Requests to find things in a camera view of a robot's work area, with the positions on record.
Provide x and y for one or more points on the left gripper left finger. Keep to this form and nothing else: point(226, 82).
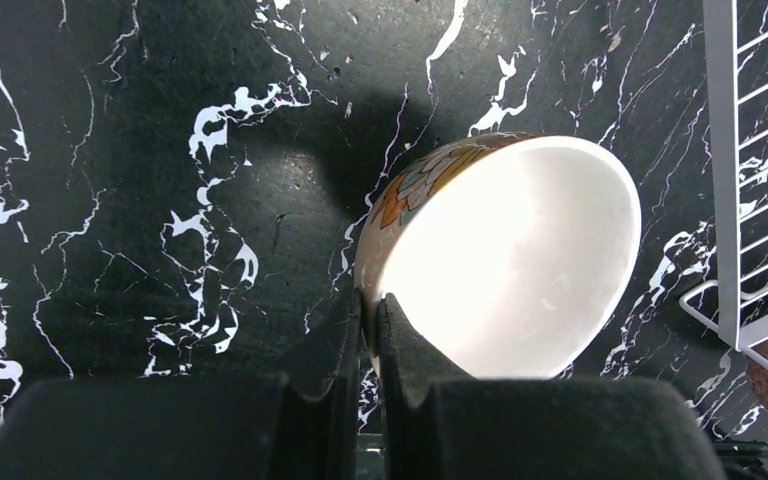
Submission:
point(294, 419)

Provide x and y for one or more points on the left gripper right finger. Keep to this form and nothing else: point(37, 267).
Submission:
point(441, 423)

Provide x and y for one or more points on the floral beige bowl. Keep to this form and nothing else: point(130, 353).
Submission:
point(508, 252)

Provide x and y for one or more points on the white wire dish rack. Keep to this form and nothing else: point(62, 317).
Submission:
point(733, 304)

